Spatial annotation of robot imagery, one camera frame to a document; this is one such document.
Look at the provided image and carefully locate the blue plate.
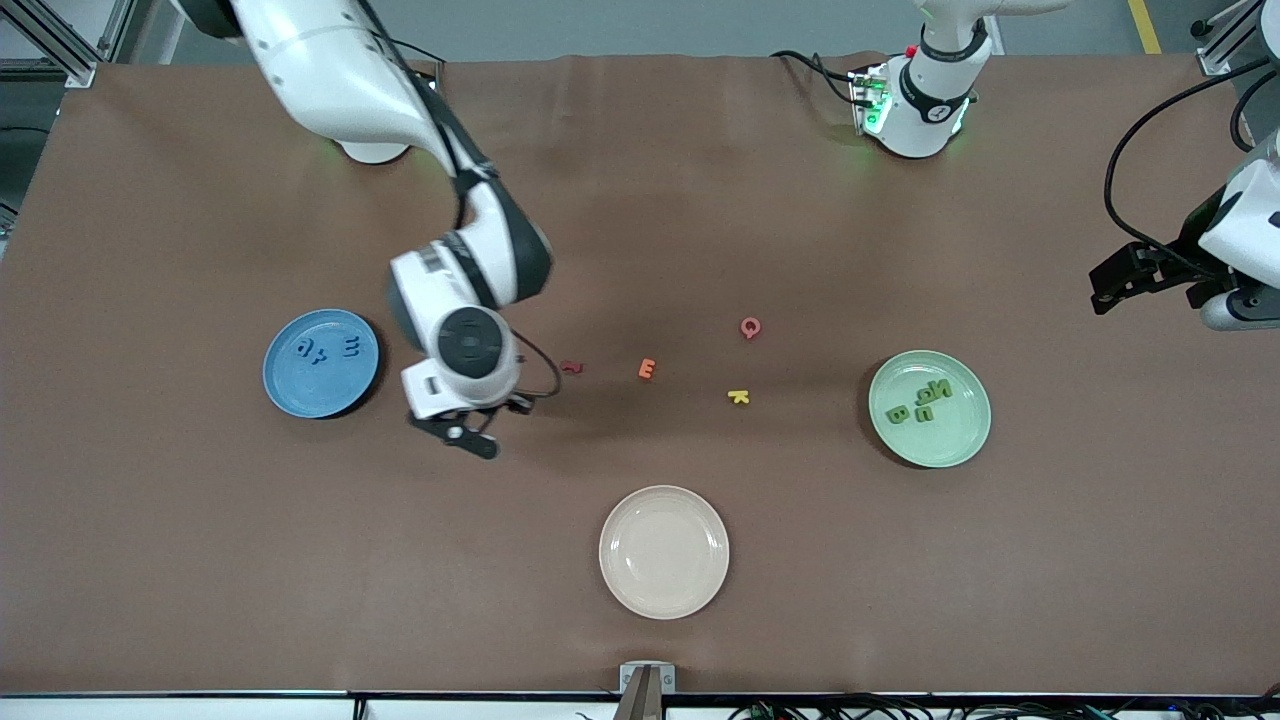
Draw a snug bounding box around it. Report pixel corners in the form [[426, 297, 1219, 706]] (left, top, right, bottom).
[[262, 308, 381, 419]]

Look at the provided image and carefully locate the beige plate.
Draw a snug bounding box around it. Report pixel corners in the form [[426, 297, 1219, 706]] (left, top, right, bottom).
[[598, 485, 731, 621]]

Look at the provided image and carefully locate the green plate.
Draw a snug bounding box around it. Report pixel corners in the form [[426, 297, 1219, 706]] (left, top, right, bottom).
[[868, 349, 993, 469]]

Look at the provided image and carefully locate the brown table cover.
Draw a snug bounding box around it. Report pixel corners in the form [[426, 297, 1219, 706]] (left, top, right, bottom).
[[0, 52, 1280, 698]]

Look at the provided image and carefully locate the aluminium frame post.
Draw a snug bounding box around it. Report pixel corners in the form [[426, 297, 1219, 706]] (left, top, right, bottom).
[[0, 0, 136, 89], [1190, 0, 1280, 76]]

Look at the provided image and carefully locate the grey metal camera mount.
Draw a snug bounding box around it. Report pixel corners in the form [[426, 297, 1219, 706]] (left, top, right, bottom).
[[612, 662, 677, 720]]

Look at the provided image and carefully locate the black left base cable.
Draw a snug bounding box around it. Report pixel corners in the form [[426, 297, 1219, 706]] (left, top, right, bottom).
[[770, 48, 863, 106]]

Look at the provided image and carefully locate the black cable bundle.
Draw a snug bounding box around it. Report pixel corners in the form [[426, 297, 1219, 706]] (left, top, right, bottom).
[[730, 693, 1280, 720]]

